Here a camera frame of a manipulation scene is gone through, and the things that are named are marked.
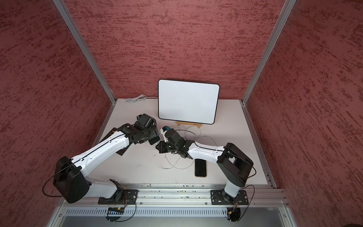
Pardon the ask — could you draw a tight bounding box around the wooden board stand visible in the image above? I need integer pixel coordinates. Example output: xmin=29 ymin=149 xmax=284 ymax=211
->
xmin=176 ymin=121 xmax=202 ymax=128

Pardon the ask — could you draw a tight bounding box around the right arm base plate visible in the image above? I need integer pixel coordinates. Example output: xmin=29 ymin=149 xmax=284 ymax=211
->
xmin=210 ymin=189 xmax=249 ymax=205

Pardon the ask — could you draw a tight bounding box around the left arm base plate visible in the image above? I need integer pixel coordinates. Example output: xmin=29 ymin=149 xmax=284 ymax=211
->
xmin=98 ymin=189 xmax=139 ymax=206

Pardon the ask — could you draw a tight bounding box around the white board black frame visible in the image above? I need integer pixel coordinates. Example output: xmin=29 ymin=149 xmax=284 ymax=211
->
xmin=158 ymin=79 xmax=220 ymax=124

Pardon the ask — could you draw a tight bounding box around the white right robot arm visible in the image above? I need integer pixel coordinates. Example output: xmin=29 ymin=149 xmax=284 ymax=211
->
xmin=156 ymin=132 xmax=254 ymax=199

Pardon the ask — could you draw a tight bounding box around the right aluminium corner post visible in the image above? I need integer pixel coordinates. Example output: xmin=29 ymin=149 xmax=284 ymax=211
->
xmin=241 ymin=0 xmax=296 ymax=106

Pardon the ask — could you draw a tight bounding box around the left aluminium corner post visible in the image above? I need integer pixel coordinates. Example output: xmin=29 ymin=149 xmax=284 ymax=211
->
xmin=53 ymin=0 xmax=117 ymax=105

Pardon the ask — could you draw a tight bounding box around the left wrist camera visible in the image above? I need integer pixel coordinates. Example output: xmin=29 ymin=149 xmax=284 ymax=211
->
xmin=133 ymin=113 xmax=157 ymax=131

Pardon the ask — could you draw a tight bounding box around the dark book with portrait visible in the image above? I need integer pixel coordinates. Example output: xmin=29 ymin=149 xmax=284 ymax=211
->
xmin=97 ymin=128 xmax=130 ymax=157

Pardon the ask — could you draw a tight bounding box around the aluminium corner post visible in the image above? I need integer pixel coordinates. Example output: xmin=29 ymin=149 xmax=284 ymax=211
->
xmin=241 ymin=0 xmax=296 ymax=106
xmin=53 ymin=0 xmax=117 ymax=105

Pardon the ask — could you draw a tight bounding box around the white slotted cable duct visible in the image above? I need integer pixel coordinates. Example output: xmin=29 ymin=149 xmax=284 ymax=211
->
xmin=65 ymin=207 xmax=227 ymax=218

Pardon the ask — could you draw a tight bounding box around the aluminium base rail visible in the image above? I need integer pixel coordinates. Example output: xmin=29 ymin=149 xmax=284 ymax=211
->
xmin=65 ymin=183 xmax=289 ymax=207

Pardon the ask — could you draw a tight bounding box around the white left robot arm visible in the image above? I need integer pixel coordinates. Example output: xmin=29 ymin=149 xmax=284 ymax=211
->
xmin=51 ymin=123 xmax=160 ymax=203

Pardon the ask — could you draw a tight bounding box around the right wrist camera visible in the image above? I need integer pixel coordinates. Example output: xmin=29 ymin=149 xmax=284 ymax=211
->
xmin=160 ymin=126 xmax=175 ymax=142

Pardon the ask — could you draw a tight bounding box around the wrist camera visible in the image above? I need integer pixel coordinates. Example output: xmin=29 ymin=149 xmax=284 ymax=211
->
xmin=133 ymin=113 xmax=157 ymax=131
xmin=160 ymin=126 xmax=175 ymax=142

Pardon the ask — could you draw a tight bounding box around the pink-cased phone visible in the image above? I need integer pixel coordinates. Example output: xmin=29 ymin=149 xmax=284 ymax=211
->
xmin=194 ymin=159 xmax=207 ymax=177

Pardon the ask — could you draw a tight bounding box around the coiled white cable at back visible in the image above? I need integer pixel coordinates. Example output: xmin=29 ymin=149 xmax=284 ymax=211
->
xmin=124 ymin=94 xmax=158 ymax=103

